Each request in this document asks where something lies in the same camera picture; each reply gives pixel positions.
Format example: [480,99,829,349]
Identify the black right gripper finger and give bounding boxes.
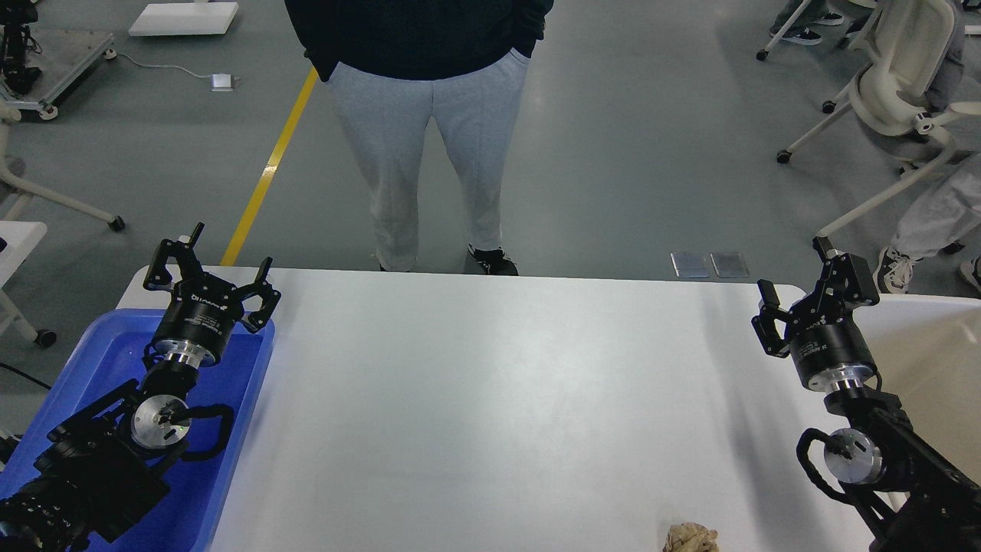
[751,279,789,359]
[796,235,880,317]

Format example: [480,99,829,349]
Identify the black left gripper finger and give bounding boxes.
[143,222,206,294]
[231,256,281,334]

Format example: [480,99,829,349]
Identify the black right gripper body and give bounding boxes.
[787,301,878,392]

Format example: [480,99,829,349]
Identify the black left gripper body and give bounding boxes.
[149,278,245,366]

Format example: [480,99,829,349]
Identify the brown paper ball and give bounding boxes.
[662,523,720,552]

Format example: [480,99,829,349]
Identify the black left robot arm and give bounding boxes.
[2,224,281,551]

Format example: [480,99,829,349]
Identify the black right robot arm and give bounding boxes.
[751,237,980,551]

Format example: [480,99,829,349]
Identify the right metal floor plate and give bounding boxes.
[709,251,750,278]

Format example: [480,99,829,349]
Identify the metal floor plate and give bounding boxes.
[670,251,709,280]
[709,251,750,278]

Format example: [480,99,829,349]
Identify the blue plastic bin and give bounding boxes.
[1,310,274,551]

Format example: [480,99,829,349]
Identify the white plastic bin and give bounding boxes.
[855,296,980,482]

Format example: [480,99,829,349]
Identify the left metal floor plate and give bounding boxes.
[670,251,709,280]

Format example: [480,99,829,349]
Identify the white office chair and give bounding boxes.
[777,1,980,258]

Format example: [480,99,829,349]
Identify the standing person grey trousers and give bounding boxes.
[284,0,554,277]

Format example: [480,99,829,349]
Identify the white chair base left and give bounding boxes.
[0,103,126,233]

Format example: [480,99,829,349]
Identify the metal wheeled cart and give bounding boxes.
[1,1,116,121]

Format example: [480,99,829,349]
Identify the far seated person feet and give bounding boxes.
[756,1,845,61]

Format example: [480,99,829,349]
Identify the white flat board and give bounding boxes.
[127,1,239,36]

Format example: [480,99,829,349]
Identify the white power adapter with cable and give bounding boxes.
[116,51,236,92]

